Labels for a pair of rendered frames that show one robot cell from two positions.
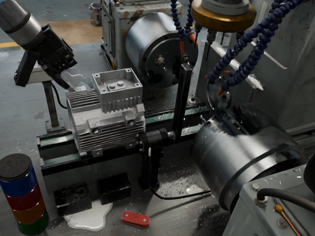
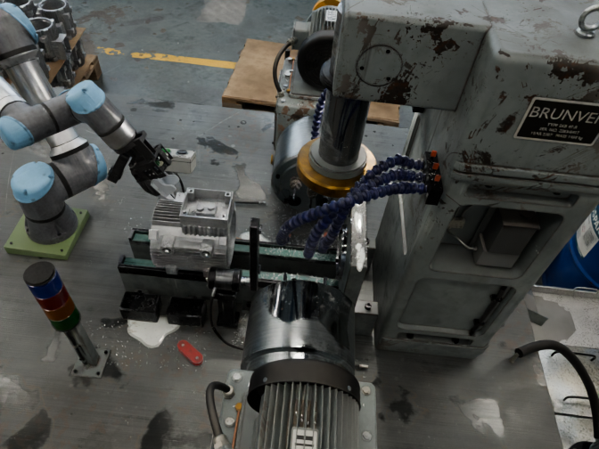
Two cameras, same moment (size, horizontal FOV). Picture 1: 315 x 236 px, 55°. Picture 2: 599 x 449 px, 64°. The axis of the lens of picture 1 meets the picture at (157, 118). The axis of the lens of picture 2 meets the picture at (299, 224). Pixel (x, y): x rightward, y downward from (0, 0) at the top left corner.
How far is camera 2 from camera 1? 0.60 m
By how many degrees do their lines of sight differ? 19
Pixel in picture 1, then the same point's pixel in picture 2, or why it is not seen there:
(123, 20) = (282, 115)
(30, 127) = (149, 208)
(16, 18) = (104, 127)
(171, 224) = (224, 374)
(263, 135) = (298, 327)
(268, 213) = (226, 406)
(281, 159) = not seen: hidden behind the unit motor
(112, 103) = (192, 227)
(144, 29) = (291, 138)
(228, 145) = (262, 322)
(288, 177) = not seen: hidden behind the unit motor
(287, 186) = not seen: hidden behind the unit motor
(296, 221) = (242, 425)
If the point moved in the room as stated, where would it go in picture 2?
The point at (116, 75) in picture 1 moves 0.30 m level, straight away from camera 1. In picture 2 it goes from (214, 195) to (258, 130)
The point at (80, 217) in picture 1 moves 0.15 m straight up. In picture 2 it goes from (142, 328) to (131, 299)
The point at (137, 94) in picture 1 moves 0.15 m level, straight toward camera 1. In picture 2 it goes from (221, 226) to (187, 269)
